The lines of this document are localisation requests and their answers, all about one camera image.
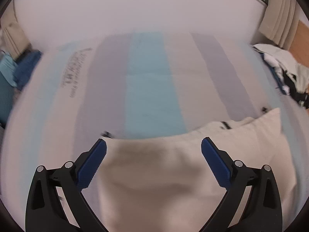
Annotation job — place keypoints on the pile of folded clothes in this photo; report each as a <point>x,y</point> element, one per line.
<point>291,76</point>

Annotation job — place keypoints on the folded dark blue garment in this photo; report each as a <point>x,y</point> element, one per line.
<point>25,68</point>

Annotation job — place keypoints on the beige curtain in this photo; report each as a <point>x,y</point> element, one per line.
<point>16,42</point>
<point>280,22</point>

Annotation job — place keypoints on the striped pastel bed sheet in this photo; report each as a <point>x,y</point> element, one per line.
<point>139,86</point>

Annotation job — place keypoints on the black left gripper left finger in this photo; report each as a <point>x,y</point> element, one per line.
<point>44,211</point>

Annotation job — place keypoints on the light blue folded cloth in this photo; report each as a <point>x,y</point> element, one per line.
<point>8,68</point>

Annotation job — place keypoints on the cream and black hooded jacket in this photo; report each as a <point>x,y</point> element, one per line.
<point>165,184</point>

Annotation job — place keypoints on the teal hard-shell suitcase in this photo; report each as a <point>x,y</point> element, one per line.
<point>6,100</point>

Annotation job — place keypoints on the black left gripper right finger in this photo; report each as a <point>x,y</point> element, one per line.
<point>263,211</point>

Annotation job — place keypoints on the beige curtain right side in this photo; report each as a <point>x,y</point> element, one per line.
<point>280,22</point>

